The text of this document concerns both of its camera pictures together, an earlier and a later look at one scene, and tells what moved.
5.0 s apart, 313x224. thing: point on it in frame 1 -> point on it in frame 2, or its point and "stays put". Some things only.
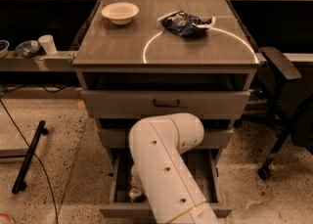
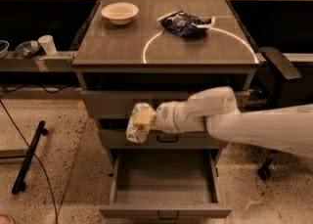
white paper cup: x=48 y=42 stays put
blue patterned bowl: x=27 y=49 stays put
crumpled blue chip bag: x=182 y=23 stays put
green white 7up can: x=135 y=195 -> x=138 y=133
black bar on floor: x=20 y=183 stays put
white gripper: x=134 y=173 -> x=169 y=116
